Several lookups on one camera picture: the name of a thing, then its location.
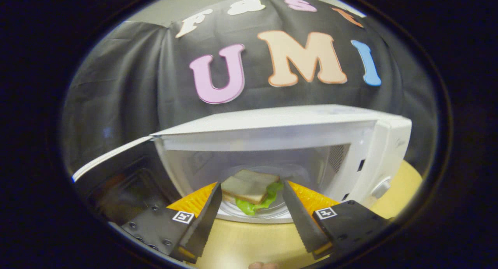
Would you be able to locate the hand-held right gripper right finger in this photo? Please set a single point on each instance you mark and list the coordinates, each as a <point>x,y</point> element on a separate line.
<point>301,222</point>

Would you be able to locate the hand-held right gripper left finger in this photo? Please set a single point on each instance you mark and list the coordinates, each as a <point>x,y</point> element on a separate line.
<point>204,226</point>

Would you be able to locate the bread sandwich with lettuce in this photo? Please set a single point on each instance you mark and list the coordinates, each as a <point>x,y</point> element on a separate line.
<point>245,185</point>

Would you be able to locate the white microwave oven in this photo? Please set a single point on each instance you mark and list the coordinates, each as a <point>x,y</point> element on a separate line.
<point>272,121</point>

